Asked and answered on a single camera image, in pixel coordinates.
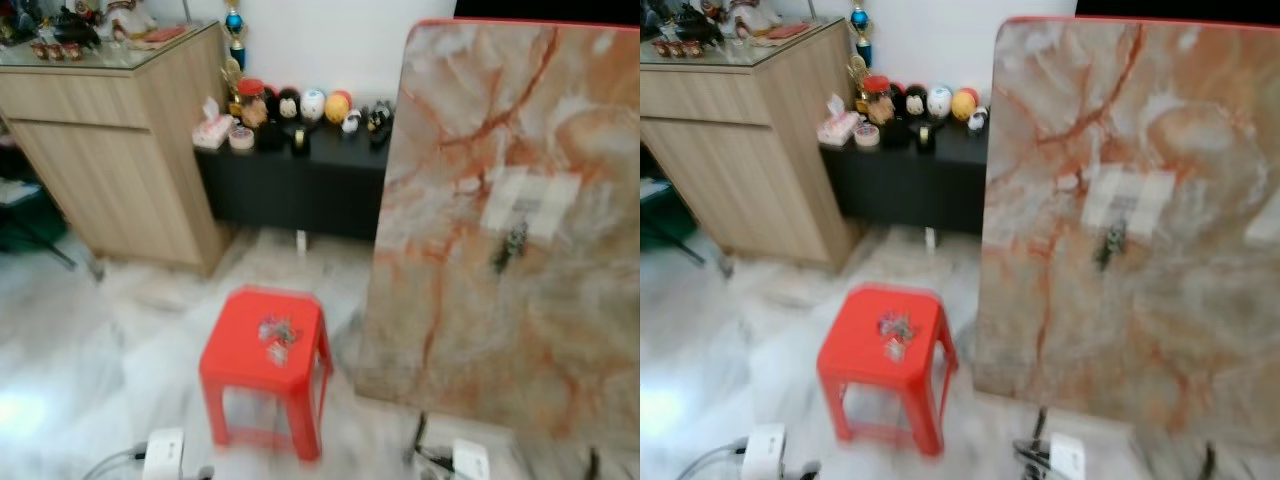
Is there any pink white tissue box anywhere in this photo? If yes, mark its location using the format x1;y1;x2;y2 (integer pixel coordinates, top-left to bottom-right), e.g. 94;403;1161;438
192;98;236;151
817;95;861;146

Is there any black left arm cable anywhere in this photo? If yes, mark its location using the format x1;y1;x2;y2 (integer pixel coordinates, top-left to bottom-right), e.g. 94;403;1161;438
675;438;749;480
82;445;149;480

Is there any dark key bunch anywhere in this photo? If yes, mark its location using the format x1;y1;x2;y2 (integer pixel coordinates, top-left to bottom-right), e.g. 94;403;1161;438
1095;220;1129;273
492;222;529;273

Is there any red plastic stool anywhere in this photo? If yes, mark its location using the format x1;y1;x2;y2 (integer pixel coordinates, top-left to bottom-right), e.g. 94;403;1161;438
815;283;959;459
198;285;334;463

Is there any green object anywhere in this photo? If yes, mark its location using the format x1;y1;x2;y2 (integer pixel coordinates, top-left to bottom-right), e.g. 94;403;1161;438
640;175;691;246
0;180;66;251

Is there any light wooden cabinet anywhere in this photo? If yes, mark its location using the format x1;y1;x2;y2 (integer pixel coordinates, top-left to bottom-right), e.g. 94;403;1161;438
640;18;863;271
0;20;233;278

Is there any dark figurine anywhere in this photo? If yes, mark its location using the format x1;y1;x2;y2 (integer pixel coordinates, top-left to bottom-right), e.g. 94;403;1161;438
45;5;101;49
655;0;723;46

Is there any red lid jar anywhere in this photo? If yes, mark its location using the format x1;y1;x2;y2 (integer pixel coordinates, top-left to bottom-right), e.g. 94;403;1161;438
862;75;894;126
236;78;269;129

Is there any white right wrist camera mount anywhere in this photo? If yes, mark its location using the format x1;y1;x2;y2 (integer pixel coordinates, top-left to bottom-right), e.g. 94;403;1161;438
1048;433;1087;480
450;438;491;480

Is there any blue gold trophy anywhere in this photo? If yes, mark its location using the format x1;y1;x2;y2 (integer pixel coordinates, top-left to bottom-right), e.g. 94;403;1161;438
220;0;249;96
848;0;875;93

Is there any white doll figurine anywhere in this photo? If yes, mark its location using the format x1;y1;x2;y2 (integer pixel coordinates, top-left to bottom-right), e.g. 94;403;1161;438
97;0;158;41
725;0;786;39

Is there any black low sideboard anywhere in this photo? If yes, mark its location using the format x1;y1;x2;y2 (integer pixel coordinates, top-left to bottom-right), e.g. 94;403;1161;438
195;100;396;241
820;105;991;236

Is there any key bunch with purple tag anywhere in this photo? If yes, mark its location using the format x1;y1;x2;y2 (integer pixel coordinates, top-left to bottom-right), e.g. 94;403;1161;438
258;314;301;346
876;310;918;341

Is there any marble pattern board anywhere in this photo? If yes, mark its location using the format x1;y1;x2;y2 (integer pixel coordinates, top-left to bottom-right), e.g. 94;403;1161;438
972;15;1280;446
355;18;641;451

